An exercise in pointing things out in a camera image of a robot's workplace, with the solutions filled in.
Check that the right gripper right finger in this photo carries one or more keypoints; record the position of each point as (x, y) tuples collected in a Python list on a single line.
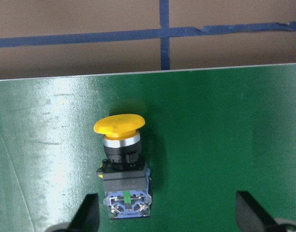
[(251, 216)]

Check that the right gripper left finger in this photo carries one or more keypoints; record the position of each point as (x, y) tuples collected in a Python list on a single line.
[(87, 218)]

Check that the yellow mushroom push button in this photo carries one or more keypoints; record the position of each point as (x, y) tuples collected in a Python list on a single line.
[(124, 172)]

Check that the green conveyor belt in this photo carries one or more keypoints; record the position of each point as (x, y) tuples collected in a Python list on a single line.
[(208, 133)]

